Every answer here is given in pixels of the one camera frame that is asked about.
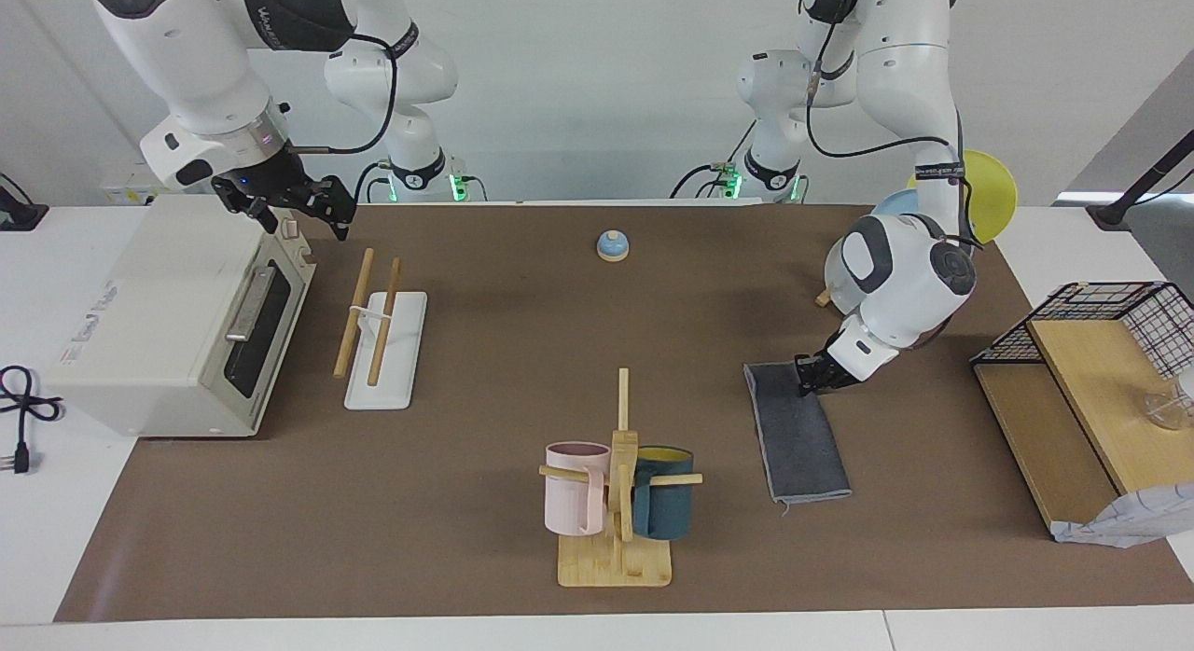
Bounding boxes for purple and grey towel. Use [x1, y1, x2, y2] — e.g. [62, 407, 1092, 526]
[743, 362, 853, 506]

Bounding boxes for white towel rack wooden rods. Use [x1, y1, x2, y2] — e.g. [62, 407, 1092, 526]
[333, 248, 428, 411]

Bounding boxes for pale grey plate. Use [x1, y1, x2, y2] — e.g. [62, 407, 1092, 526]
[825, 236, 868, 316]

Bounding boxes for cream toaster oven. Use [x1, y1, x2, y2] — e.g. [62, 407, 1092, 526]
[42, 196, 318, 439]

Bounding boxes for light blue plate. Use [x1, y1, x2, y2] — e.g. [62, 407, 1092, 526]
[872, 189, 926, 219]

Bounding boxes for dark teal mug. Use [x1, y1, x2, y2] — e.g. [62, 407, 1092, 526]
[632, 445, 696, 541]

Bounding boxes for brown table mat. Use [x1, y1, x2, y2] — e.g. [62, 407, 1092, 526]
[53, 203, 1194, 622]

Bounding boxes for yellow plate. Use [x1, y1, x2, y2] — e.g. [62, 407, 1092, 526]
[907, 149, 1019, 245]

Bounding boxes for wooden shelf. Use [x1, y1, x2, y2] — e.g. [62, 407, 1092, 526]
[972, 317, 1194, 540]

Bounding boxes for wooden mug tree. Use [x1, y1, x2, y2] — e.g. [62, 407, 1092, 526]
[538, 367, 703, 589]

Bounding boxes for pink mug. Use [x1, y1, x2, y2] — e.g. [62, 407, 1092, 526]
[544, 441, 612, 537]

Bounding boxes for clear glass cup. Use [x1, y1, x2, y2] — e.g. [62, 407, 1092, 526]
[1140, 367, 1194, 431]

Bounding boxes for white marbled paper sheet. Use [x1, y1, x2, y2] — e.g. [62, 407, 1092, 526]
[1051, 483, 1194, 549]

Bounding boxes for black right base cable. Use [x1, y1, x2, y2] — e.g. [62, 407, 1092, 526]
[353, 159, 397, 204]

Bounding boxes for black base cable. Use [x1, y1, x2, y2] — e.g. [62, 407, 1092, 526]
[670, 119, 758, 201]
[353, 159, 397, 204]

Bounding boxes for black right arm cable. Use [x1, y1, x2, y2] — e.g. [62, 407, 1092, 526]
[280, 34, 397, 156]

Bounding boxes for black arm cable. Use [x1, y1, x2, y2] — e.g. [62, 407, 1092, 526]
[280, 34, 397, 156]
[802, 0, 966, 167]

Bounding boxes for black left base cable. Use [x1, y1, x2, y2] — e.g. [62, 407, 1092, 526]
[670, 119, 758, 201]

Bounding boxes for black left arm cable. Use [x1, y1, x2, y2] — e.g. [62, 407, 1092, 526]
[802, 0, 966, 167]

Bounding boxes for black clamp mount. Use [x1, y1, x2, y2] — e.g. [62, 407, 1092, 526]
[0, 173, 49, 232]

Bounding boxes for black wire basket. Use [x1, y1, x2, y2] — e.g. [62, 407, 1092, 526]
[970, 281, 1194, 380]

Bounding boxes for black power cord with plug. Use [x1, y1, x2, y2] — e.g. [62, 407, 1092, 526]
[0, 365, 64, 475]

